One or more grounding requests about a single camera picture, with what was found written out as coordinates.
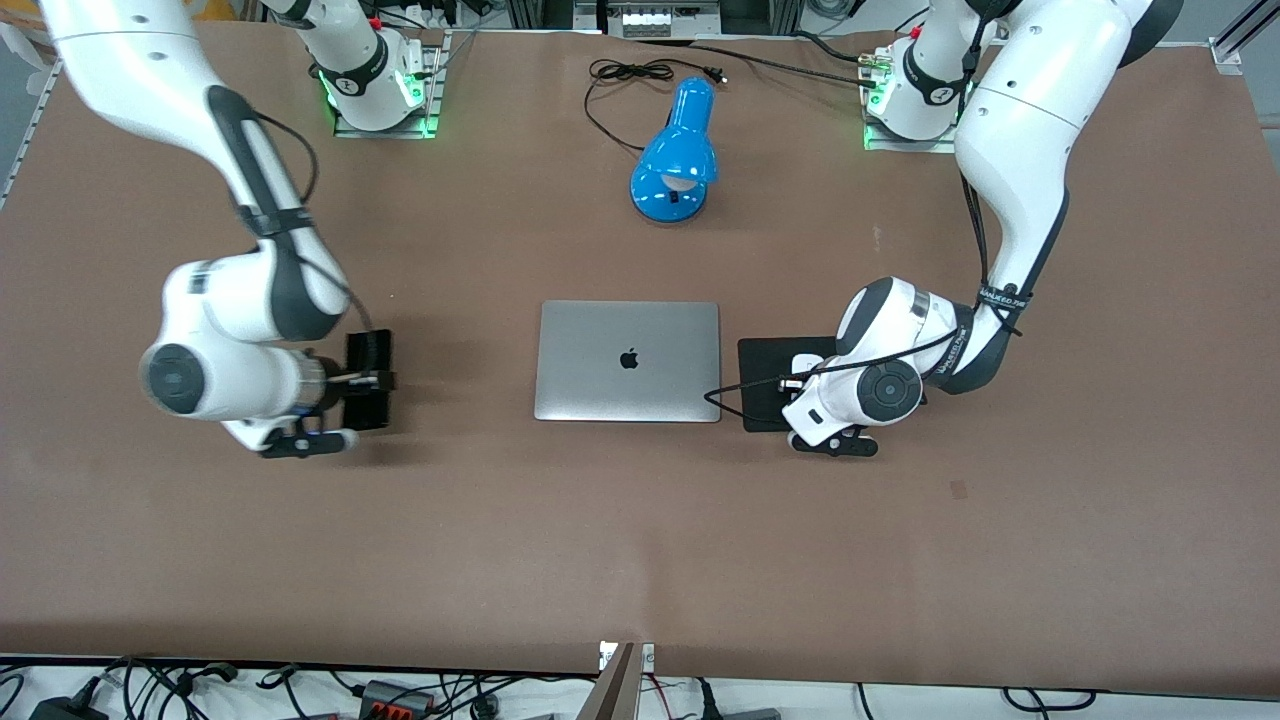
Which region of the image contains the perforated metal rail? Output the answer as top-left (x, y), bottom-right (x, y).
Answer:
top-left (0, 55), bottom-right (64, 211)

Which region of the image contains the black power adapter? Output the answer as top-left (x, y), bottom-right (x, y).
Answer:
top-left (28, 690), bottom-right (109, 720)

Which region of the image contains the blue desk lamp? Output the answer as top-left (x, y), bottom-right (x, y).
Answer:
top-left (629, 77), bottom-right (719, 224)

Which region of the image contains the silver closed laptop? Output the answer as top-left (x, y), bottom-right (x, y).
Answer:
top-left (533, 300), bottom-right (722, 424)

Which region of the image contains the black lamp power cable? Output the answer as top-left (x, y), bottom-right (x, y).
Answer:
top-left (584, 59), bottom-right (728, 153)

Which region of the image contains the thick black base cable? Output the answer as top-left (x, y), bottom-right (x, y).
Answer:
top-left (640, 36), bottom-right (883, 91)

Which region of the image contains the black box with orange buttons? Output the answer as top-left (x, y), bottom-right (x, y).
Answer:
top-left (358, 679), bottom-right (438, 720)

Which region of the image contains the grey power strip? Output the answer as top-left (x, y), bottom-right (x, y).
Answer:
top-left (620, 0), bottom-right (723, 39)

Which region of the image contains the black looped cable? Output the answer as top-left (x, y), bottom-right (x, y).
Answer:
top-left (1002, 687), bottom-right (1099, 714)

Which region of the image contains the black smartphone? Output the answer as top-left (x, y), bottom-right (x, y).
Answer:
top-left (343, 329), bottom-right (395, 432)

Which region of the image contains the black mouse pad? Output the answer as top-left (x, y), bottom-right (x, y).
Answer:
top-left (737, 336), bottom-right (843, 433)

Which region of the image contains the tangled black cable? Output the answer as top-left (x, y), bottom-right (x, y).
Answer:
top-left (100, 655), bottom-right (246, 720)

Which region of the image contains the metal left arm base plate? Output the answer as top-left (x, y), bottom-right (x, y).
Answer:
top-left (862, 50), bottom-right (969, 154)

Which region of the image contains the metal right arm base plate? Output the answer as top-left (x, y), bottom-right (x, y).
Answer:
top-left (333, 30), bottom-right (447, 140)

